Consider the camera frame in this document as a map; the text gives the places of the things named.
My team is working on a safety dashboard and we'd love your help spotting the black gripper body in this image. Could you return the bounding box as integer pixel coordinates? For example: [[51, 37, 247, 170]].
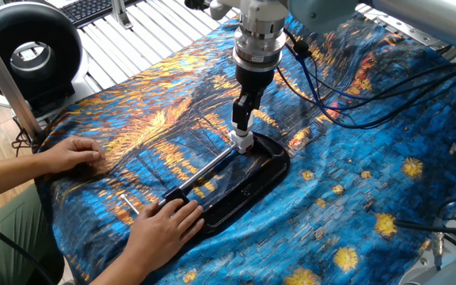
[[234, 65, 276, 98]]

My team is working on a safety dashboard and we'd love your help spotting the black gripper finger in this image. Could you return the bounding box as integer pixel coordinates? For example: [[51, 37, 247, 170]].
[[253, 89, 268, 114], [230, 93, 258, 134]]

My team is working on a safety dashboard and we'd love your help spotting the metal lamp stand with socket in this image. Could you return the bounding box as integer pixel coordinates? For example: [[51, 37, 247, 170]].
[[119, 130, 291, 238]]

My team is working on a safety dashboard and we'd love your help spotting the person's left forearm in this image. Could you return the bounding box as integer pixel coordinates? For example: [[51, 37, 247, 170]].
[[0, 152, 49, 205]]

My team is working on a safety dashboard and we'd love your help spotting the person's right forearm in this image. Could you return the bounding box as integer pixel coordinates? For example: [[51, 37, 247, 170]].
[[89, 245, 158, 285]]

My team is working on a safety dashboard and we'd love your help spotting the white bulb socket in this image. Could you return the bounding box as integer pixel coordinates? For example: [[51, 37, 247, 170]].
[[226, 129, 255, 154]]

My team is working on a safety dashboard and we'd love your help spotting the person's right hand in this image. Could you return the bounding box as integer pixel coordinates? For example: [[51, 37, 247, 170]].
[[123, 196, 206, 271]]

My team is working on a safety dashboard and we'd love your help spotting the person's left hand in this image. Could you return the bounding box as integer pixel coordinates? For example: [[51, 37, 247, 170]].
[[40, 135, 107, 175]]

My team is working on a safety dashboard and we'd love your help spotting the black knob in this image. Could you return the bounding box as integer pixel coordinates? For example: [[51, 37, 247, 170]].
[[183, 0, 214, 12]]

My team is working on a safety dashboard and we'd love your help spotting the starry night painting tablecloth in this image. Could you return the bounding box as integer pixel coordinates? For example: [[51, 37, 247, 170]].
[[33, 9, 456, 285]]

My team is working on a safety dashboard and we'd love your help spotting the perforated metal plate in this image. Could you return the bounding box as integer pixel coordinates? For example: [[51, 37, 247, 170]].
[[370, 13, 447, 51]]

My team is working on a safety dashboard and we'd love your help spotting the black keyboard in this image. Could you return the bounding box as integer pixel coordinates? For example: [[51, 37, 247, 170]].
[[60, 0, 142, 28]]

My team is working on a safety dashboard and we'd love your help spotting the white wrist sensor mount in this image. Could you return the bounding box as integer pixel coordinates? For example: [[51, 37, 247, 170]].
[[208, 0, 292, 25]]

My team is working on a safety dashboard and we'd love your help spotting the aluminium upright bracket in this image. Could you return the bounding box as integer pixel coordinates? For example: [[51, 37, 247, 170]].
[[110, 0, 134, 31]]

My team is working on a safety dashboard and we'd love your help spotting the thick black cable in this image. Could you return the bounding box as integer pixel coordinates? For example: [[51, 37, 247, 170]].
[[393, 219, 456, 234]]

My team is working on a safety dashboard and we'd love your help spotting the dark brown cord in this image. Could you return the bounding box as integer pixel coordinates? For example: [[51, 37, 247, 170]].
[[11, 118, 39, 159]]

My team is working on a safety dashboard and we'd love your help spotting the metal cable plug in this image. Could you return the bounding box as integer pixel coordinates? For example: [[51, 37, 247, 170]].
[[431, 231, 447, 271]]

